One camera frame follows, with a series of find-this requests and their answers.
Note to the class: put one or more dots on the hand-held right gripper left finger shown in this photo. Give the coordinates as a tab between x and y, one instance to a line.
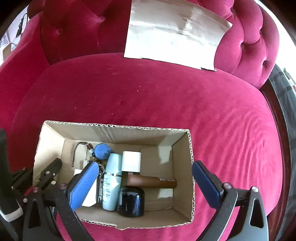
83	183

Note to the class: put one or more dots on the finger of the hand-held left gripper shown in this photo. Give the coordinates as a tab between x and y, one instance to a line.
22	183
52	170

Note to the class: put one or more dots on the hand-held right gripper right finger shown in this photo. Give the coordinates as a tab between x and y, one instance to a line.
205	183

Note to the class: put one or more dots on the large white plug charger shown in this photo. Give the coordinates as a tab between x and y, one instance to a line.
90	199

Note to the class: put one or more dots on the white cosmetic bottle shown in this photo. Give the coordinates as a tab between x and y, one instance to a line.
111	185

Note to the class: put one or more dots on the cardboard box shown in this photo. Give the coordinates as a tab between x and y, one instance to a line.
161	162

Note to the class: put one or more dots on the black round jar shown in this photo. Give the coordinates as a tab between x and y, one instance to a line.
130	201

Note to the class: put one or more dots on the small white plug charger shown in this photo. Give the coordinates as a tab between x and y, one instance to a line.
131	162

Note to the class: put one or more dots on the brown lipstick tube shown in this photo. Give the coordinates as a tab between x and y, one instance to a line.
152	182

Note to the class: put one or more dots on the red velvet tufted sofa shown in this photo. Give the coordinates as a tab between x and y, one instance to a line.
161	97

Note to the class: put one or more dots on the grey plaid blanket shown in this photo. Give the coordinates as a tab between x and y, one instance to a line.
286	88

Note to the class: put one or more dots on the small brown carton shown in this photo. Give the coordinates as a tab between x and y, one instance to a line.
7	48

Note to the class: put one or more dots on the creased beige paper sheet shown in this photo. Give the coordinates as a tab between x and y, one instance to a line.
173	34

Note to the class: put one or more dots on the dark wooden bed frame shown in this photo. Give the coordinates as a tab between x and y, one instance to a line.
285	150

